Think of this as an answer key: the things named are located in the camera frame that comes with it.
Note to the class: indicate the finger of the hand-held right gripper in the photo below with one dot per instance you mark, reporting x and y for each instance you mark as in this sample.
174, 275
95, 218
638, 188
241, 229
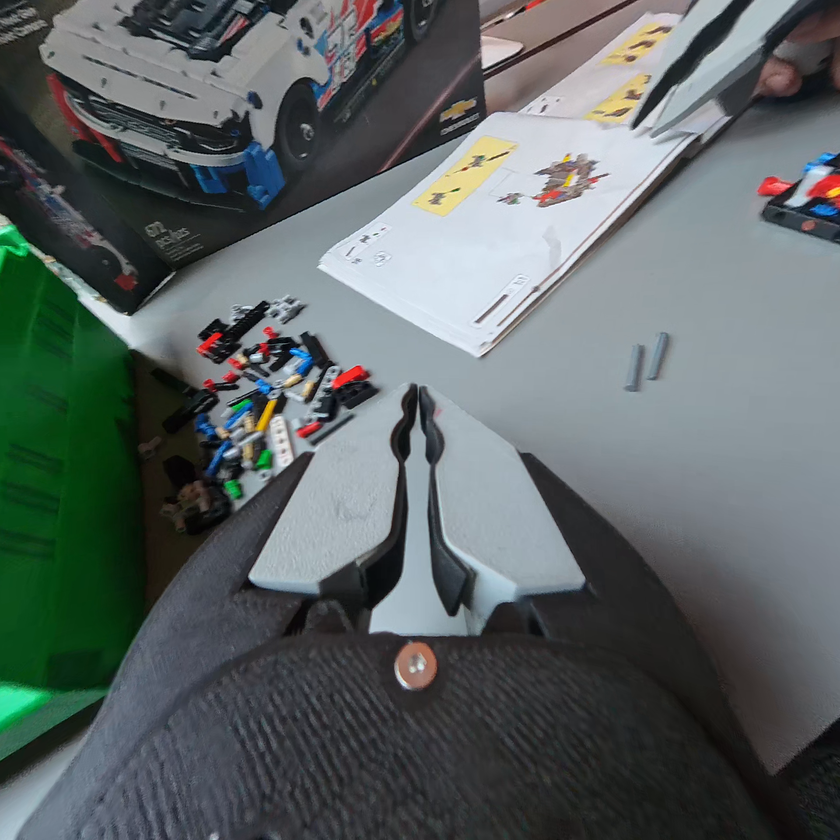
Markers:
728, 79
702, 26

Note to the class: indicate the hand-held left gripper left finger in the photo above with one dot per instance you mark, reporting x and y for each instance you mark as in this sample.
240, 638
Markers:
328, 518

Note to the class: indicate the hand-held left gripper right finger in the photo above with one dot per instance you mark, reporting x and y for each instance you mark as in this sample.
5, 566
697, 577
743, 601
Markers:
505, 525

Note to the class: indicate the pile of lego pieces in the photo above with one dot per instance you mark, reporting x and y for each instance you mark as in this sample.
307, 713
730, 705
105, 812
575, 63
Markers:
351, 394

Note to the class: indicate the black lego frame assembly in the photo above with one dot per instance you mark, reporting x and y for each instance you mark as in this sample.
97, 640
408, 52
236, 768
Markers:
797, 220

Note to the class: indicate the dark grey lego axle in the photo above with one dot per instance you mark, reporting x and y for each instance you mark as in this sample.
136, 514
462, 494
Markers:
634, 367
658, 355

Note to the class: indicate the lego instruction booklet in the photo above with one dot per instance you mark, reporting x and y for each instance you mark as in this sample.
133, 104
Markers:
492, 262

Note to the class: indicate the black lego box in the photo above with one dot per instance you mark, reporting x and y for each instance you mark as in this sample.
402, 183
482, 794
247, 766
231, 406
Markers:
394, 118

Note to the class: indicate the person's right hand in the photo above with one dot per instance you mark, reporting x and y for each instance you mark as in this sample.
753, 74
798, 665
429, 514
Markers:
781, 82

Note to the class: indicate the grey table with brown edge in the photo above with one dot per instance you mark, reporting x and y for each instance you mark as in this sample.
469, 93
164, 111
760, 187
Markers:
558, 39

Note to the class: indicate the white tray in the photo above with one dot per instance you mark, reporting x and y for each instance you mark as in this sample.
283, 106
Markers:
502, 52

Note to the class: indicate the green plastic bin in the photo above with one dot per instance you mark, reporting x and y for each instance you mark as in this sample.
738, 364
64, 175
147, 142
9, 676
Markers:
65, 459

